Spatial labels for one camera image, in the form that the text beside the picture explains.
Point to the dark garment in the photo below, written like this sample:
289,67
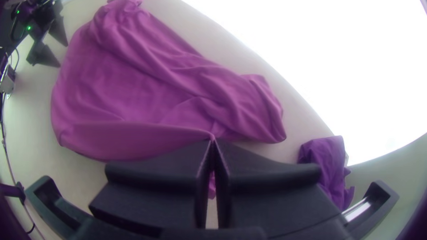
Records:
327,160

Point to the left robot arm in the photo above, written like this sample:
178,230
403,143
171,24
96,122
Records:
21,20

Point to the dark t-shirt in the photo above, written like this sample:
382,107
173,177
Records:
133,93

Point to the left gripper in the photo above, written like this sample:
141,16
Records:
45,16

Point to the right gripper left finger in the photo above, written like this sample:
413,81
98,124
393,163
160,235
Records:
150,193

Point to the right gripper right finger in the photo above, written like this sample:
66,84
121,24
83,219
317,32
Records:
273,196

